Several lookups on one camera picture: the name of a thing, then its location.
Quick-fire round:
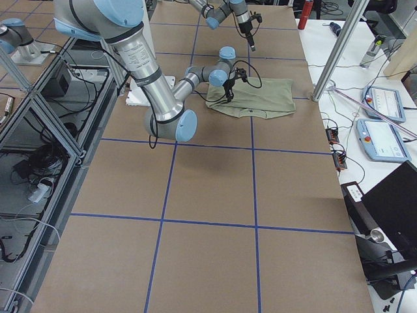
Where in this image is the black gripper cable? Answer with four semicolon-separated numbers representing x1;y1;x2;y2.
195;59;263;105

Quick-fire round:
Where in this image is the upper orange circuit board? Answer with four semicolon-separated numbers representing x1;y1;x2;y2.
325;128;339;144

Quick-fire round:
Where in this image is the black power adapter box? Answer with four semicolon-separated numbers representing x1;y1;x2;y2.
41;65;71;97

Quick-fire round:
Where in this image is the aluminium frame post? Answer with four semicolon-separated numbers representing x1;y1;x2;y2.
312;0;369;102

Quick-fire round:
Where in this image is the lower blue teach pendant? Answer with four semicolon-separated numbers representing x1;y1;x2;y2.
356;119;412;163

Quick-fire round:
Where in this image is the lower orange circuit board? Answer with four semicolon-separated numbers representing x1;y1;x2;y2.
332;151;347;172

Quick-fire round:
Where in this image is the clear water bottle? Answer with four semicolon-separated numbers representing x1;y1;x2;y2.
359;35;386;68

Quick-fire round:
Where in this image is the black box with label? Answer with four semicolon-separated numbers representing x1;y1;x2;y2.
341;182;378;235

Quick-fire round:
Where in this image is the red water bottle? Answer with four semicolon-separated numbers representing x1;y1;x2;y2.
298;0;313;30

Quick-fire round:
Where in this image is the blue teach pendant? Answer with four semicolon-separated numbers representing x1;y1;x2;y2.
362;86;406;123
356;119;412;163

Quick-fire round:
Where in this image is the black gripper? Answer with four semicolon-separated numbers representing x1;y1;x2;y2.
222;68;248;102
237;11;263;52

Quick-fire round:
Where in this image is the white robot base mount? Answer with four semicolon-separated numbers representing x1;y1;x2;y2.
126;70;175;107

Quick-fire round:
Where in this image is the sage green long-sleeve shirt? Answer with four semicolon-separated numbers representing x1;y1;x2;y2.
205;78;296;119

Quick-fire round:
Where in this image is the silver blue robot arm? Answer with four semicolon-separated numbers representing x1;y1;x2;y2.
188;0;263;52
54;1;248;142

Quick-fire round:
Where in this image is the black monitor on stand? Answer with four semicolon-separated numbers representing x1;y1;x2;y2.
356;161;416;300

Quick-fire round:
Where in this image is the white power strip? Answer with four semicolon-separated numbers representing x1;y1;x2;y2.
27;183;52;203

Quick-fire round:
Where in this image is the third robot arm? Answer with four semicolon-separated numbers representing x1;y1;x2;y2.
1;18;34;54

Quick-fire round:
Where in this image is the aluminium frame rack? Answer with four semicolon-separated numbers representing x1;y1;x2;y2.
1;39;127;312

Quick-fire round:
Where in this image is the upper blue teach pendant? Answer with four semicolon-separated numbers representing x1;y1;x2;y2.
362;86;406;123

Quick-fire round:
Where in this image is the orange circuit board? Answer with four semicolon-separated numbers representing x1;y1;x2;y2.
325;128;339;144
332;151;347;172

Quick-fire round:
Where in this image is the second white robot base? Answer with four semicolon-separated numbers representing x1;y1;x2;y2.
11;41;55;66

